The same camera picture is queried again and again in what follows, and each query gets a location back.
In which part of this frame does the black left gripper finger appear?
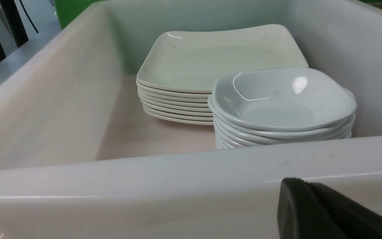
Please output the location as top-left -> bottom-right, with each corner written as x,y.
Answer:
277,178 -> 382,239

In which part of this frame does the stack of white small bowls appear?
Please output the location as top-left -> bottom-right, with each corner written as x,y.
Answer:
208,68 -> 357,149

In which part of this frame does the large white plastic bin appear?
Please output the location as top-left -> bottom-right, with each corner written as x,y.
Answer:
0,0 -> 382,239

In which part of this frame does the green backdrop cloth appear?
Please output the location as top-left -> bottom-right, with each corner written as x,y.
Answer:
54,0 -> 97,29

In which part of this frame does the stack of white square plates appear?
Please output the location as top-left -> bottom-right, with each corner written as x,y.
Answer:
136,24 -> 309,126

